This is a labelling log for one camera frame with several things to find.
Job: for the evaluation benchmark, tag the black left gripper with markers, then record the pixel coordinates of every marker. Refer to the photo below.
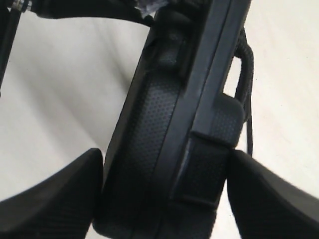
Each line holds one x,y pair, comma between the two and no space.
116,9

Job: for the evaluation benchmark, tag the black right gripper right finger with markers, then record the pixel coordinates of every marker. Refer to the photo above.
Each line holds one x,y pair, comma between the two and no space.
265,206

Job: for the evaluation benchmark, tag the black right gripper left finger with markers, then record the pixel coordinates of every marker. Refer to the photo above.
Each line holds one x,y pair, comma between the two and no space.
60,207

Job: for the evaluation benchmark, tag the black plastic carry case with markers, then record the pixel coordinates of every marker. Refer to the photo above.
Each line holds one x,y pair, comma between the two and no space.
165,166

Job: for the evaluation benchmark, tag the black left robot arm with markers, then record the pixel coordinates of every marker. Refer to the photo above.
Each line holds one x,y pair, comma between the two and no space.
11,10

